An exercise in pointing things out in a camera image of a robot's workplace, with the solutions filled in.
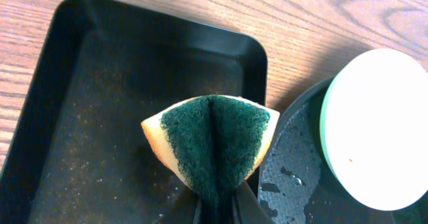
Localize yellow green scrub sponge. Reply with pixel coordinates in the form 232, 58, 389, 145
141, 95, 280, 215

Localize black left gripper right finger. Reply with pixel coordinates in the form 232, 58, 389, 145
232, 181, 274, 224

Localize mint green plate rear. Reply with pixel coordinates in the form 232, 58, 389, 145
320, 49, 427, 211

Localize rectangular black tray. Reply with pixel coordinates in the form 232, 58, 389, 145
1, 0, 268, 223

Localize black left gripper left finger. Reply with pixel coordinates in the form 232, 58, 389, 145
156, 187, 201, 224

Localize round black tray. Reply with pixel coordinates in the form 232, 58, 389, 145
257, 80, 427, 224

